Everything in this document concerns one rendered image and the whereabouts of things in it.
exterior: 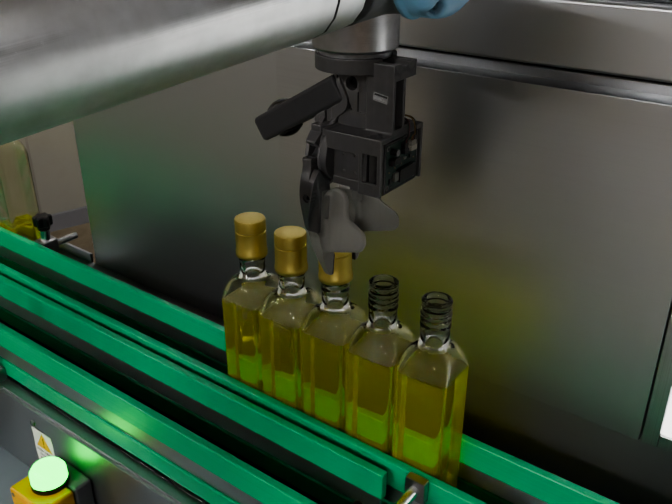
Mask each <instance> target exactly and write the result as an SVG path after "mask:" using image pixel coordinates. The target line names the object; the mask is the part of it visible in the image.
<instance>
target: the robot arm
mask: <svg viewBox="0 0 672 504"><path fill-rule="evenodd" d="M468 1H469V0H0V145H3V144H6V143H9V142H12V141H15V140H18V139H21V138H24V137H27V136H30V135H33V134H35V133H38V132H41V131H44V130H47V129H50V128H53V127H56V126H59V125H62V124H65V123H68V122H71V121H74V120H76V119H79V118H82V117H85V116H88V115H91V114H94V113H97V112H100V111H103V110H106V109H109V108H112V107H114V106H117V105H120V104H123V103H126V102H129V101H132V100H135V99H138V98H141V97H144V96H147V95H150V94H153V93H155V92H158V91H161V90H164V89H167V88H170V87H173V86H176V85H179V84H182V83H185V82H188V81H191V80H194V79H196V78H199V77H202V76H205V75H208V74H211V73H214V72H217V71H220V70H223V69H226V68H229V67H232V66H235V65H237V64H240V63H243V62H246V61H249V60H252V59H255V58H258V57H261V56H264V55H267V54H270V53H273V52H276V51H278V50H281V49H284V48H287V47H290V46H293V45H296V44H299V43H302V42H305V41H308V40H311V39H312V45H313V47H314V48H316V50H315V68H316V69H318V70H320V71H322V72H326V73H331V74H333V75H331V76H329V77H327V78H325V79H323V80H322V81H320V82H318V83H316V84H315V85H313V86H311V87H309V88H307V89H306V90H304V91H302V92H300V93H299V94H297V95H295V96H293V97H291V98H281V99H278V100H276V101H274V102H273V103H272V104H271V105H270V106H269V108H268V109H267V111H266V112H265V113H263V114H261V115H259V116H258V117H256V118H255V123H256V125H257V128H258V130H259V132H260V134H261V136H262V138H263V139H264V140H269V139H271V138H273V137H276V136H278V135H280V136H284V137H287V136H291V135H294V134H296V133H297V132H298V131H299V130H300V129H301V127H302V125H303V124H302V123H304V122H306V121H308V120H310V119H312V118H314V117H315V118H314V119H315V122H314V123H312V124H311V130H310V132H309V134H308V137H307V139H306V149H305V156H304V157H303V158H302V161H303V168H302V174H301V179H300V189H299V196H300V205H301V210H302V215H303V220H304V225H305V228H306V229H307V230H308V233H309V237H310V241H311V244H312V247H313V249H314V251H315V254H316V256H317V258H318V260H319V263H320V265H321V266H322V268H323V270H324V272H325V273H326V274H328V275H332V274H333V271H334V258H335V253H334V252H348V253H352V259H354V260H355V259H357V258H358V255H359V252H361V251H363V250H364V248H365V246H366V237H365V234H364V232H365V231H393V230H395V229H396V228H397V227H398V226H399V216H398V214H397V212H396V211H394V210H393V209H392V208H390V207H389V206H388V205H387V204H385V203H384V202H383V201H382V200H381V196H384V195H385V194H387V193H389V192H391V191H392V190H394V189H396V188H398V187H399V186H401V185H403V184H405V183H406V182H408V181H410V180H412V179H413V178H415V176H418V177H419V176H420V172H421V154H422V136H423V122H422V121H417V120H415V119H414V117H412V116H410V115H407V114H405V96H406V78H409V77H411V76H414V75H416V69H417V59H416V58H409V57H402V56H397V51H396V50H395V49H396V48H397V47H398V46H399V37H400V14H401V15H402V16H403V17H404V18H407V19H410V20H415V19H418V18H420V17H421V18H430V19H441V18H446V17H448V16H451V15H453V14H454V13H456V12H458V11H459V10H460V9H461V8H462V7H464V6H465V4H466V3H467V2H468ZM405 116H407V117H410V118H411V119H412V120H411V119H407V118H405ZM332 182H333V183H337V184H339V187H335V188H332V189H330V184H331V183H332Z"/></svg>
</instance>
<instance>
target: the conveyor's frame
mask: <svg viewBox="0 0 672 504"><path fill-rule="evenodd" d="M3 383H5V384H6V385H4V386H3V388H2V389H0V446H1V447H3V448H4V449H5V450H7V451H8V452H10V453H11V454H12V455H14V456H15V457H16V458H18V459H19V460H21V461H22V462H23V463H25V464H26V465H27V466H29V467H30V468H32V466H33V464H34V463H35V462H37V461H38V460H40V459H42V458H45V457H50V456H54V457H59V458H61V459H62V460H64V461H65V462H67V463H68V464H69V465H71V466H72V467H74V468H75V469H77V470H78V471H80V472H81V473H82V474H84V475H85V476H87V477H88V478H90V480H91V484H92V489H93V494H94V499H95V504H203V503H201V502H200V501H198V500H197V499H195V498H194V497H192V496H190V495H189V494H187V493H186V492H184V491H183V490H181V489H180V488H178V487H176V486H175V485H173V484H172V483H170V482H168V481H167V480H165V479H164V478H162V477H161V476H159V475H157V474H156V473H154V472H153V471H151V470H150V469H148V468H147V467H145V466H143V465H142V464H140V463H139V462H137V461H136V460H134V459H132V458H131V457H129V456H128V455H126V454H125V453H123V452H121V451H120V450H118V449H117V448H115V447H114V446H112V445H111V444H109V443H107V442H106V441H104V440H103V439H101V438H100V437H98V436H96V435H95V434H93V433H92V432H90V431H89V430H87V429H85V428H84V427H82V426H81V425H79V424H78V423H76V422H74V421H73V420H71V419H70V418H68V417H67V416H65V415H64V414H62V413H60V412H59V411H58V410H56V409H54V408H53V407H51V406H49V405H48V404H46V403H45V402H43V401H42V400H40V399H38V398H37V397H35V396H34V395H32V394H31V393H29V392H27V391H26V390H24V389H23V388H21V387H20V386H18V385H17V384H15V383H13V382H12V381H10V380H9V379H7V380H5V381H3Z"/></svg>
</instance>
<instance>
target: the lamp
mask: <svg viewBox="0 0 672 504"><path fill-rule="evenodd" d="M29 479H30V486H31V490H32V492H33V493H35V494H36V495H40V496H48V495H53V494H55V493H58V492H60V491H61V490H63V489H64V488H65V487H66V486H67V484H68V483H69V479H70V477H69V472H68V470H67V467H66V464H65V462H64V461H63V460H61V459H60V458H58V457H54V456H50V457H45V458H42V459H40V460H38V461H37V462H35V463H34V464H33V466H32V468H31V469H30V471H29Z"/></svg>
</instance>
